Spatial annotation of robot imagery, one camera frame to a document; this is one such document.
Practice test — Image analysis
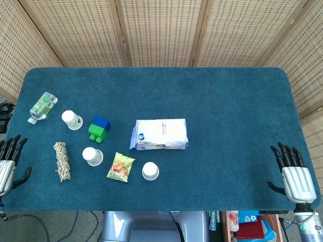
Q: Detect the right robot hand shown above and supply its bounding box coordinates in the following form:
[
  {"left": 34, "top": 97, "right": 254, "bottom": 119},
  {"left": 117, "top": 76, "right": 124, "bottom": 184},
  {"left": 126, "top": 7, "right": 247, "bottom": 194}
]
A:
[{"left": 267, "top": 141, "right": 317, "bottom": 204}]

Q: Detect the clear bottle with green label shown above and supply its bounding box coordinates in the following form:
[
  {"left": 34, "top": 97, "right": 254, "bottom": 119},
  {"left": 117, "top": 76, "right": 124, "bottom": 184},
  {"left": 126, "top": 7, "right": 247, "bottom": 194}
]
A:
[{"left": 27, "top": 92, "right": 58, "bottom": 125}]

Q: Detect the grey robot torso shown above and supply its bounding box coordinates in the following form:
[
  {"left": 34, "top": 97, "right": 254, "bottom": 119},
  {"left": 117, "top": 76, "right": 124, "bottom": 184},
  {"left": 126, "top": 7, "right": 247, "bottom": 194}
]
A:
[{"left": 100, "top": 210, "right": 210, "bottom": 242}]

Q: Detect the red book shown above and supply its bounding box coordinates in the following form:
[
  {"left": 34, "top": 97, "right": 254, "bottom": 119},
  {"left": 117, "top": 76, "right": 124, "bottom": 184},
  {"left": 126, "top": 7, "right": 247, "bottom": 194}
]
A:
[{"left": 236, "top": 216, "right": 266, "bottom": 240}]

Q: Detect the white and blue tube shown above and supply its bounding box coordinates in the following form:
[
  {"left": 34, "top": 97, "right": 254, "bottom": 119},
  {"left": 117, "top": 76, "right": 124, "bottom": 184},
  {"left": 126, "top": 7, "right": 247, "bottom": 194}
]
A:
[{"left": 208, "top": 210, "right": 218, "bottom": 231}]

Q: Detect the blue box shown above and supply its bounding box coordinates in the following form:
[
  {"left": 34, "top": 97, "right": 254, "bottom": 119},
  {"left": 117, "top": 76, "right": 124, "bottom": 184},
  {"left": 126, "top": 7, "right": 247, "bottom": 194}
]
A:
[{"left": 238, "top": 210, "right": 260, "bottom": 224}]

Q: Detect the light blue pack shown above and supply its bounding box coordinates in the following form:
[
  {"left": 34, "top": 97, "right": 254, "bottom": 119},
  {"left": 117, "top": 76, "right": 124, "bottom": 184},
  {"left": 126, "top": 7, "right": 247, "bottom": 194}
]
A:
[{"left": 261, "top": 219, "right": 278, "bottom": 240}]

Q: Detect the thin blue floor cable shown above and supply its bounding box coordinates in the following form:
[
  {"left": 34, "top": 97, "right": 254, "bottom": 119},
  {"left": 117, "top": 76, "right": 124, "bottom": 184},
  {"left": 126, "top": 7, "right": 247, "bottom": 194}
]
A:
[{"left": 64, "top": 211, "right": 79, "bottom": 239}]

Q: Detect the black equipment on floor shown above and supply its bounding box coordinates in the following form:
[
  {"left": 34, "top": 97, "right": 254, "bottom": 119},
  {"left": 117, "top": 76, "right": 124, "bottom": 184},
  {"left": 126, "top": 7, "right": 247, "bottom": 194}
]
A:
[{"left": 0, "top": 99, "right": 13, "bottom": 134}]

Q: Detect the blue felt table cover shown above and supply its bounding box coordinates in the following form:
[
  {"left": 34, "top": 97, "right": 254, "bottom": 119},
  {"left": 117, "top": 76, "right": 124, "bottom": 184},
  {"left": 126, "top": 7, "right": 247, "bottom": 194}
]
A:
[{"left": 0, "top": 67, "right": 321, "bottom": 212}]

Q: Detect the beige braided rope bundle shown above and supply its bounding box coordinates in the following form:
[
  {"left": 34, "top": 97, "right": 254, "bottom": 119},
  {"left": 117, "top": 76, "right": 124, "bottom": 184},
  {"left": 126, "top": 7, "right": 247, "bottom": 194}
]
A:
[{"left": 53, "top": 141, "right": 72, "bottom": 183}]

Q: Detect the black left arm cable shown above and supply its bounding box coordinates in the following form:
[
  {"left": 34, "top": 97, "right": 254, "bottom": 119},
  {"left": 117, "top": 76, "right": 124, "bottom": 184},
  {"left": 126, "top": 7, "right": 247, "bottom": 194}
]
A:
[{"left": 0, "top": 213, "right": 50, "bottom": 242}]

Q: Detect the green and blue toy block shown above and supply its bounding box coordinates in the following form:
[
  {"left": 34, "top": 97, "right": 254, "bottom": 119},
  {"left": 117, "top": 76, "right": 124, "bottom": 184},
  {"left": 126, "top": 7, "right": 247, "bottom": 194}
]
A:
[{"left": 88, "top": 116, "right": 112, "bottom": 144}]

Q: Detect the white tissue pack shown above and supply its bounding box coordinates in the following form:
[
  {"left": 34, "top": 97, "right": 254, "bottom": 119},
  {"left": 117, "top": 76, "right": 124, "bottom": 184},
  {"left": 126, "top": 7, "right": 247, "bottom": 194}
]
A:
[{"left": 129, "top": 118, "right": 189, "bottom": 151}]

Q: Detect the paper cup with fern print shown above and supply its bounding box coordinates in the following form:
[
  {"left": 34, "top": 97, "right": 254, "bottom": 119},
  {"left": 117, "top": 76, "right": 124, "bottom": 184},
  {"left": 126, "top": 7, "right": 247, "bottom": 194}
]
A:
[{"left": 61, "top": 110, "right": 83, "bottom": 131}]

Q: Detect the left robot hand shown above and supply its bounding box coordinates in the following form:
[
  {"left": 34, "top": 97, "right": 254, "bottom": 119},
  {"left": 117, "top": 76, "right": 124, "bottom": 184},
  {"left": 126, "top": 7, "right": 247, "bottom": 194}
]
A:
[{"left": 0, "top": 135, "right": 32, "bottom": 199}]

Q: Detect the red and white packet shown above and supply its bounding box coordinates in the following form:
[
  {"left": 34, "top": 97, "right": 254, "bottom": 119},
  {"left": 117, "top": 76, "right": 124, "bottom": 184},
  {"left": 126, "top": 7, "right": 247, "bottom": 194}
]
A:
[{"left": 226, "top": 210, "right": 239, "bottom": 232}]

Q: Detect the black cable on torso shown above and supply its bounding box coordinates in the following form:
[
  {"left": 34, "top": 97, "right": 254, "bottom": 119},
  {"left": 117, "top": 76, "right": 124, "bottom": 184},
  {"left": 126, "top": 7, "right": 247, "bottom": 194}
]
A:
[{"left": 168, "top": 211, "right": 184, "bottom": 242}]

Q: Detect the paper cup with blue flower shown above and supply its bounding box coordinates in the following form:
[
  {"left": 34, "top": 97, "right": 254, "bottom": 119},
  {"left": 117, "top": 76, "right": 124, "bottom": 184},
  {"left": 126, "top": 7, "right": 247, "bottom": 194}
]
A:
[{"left": 141, "top": 161, "right": 160, "bottom": 181}]

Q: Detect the white paper cup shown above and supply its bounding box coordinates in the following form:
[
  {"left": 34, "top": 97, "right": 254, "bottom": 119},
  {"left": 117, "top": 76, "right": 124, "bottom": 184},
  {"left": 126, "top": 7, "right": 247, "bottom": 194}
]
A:
[{"left": 82, "top": 147, "right": 103, "bottom": 167}]

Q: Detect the woven bamboo screen panel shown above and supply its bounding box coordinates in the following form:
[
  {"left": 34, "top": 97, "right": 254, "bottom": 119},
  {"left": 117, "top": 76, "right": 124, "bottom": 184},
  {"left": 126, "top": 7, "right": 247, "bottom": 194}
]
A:
[
  {"left": 19, "top": 0, "right": 132, "bottom": 68},
  {"left": 0, "top": 0, "right": 64, "bottom": 105},
  {"left": 257, "top": 0, "right": 323, "bottom": 182},
  {"left": 115, "top": 0, "right": 209, "bottom": 68},
  {"left": 193, "top": 0, "right": 310, "bottom": 68}
]

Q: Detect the green snack packet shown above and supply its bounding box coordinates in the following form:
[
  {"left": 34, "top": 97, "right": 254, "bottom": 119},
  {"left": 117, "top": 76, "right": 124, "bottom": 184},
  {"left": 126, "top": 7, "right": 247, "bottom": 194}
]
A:
[{"left": 106, "top": 152, "right": 136, "bottom": 183}]

